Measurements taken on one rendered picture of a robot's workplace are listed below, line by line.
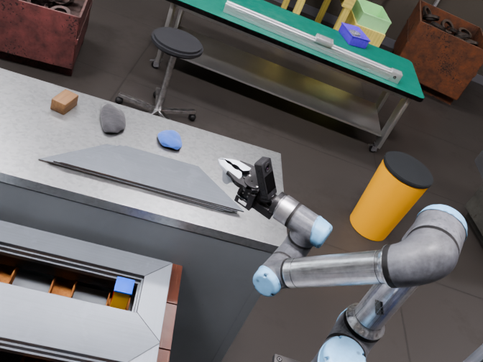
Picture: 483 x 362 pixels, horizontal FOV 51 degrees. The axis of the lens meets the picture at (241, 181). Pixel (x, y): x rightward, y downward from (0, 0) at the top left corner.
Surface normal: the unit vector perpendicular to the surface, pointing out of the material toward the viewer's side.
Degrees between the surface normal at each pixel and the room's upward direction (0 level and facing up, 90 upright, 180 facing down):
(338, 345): 7
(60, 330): 0
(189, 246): 90
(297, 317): 0
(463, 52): 90
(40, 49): 90
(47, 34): 90
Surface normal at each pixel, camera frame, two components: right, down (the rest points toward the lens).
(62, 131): 0.33, -0.73
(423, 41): -0.27, 0.52
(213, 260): -0.02, 0.62
